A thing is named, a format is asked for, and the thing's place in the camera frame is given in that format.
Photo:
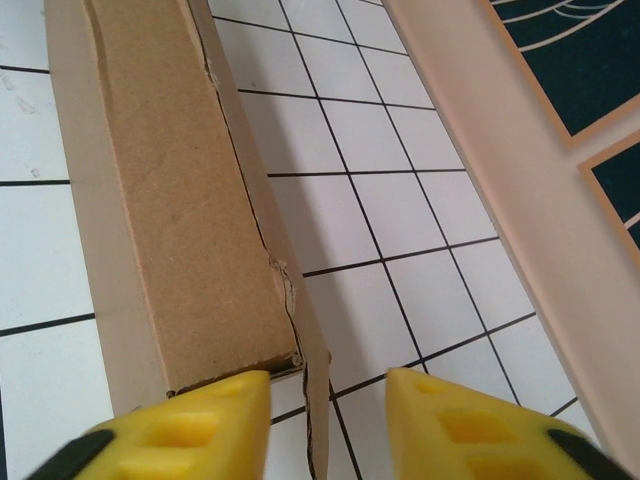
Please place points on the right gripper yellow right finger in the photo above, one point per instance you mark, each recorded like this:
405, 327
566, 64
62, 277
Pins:
475, 440

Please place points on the brown cardboard box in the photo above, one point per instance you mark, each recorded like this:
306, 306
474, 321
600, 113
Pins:
175, 200

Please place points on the framed picture curved cream lines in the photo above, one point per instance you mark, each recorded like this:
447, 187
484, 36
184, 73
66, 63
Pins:
575, 60

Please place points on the framed plain dark picture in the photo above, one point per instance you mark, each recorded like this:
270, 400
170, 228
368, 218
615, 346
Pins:
625, 185

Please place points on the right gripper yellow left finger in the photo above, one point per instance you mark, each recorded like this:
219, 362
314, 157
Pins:
175, 435

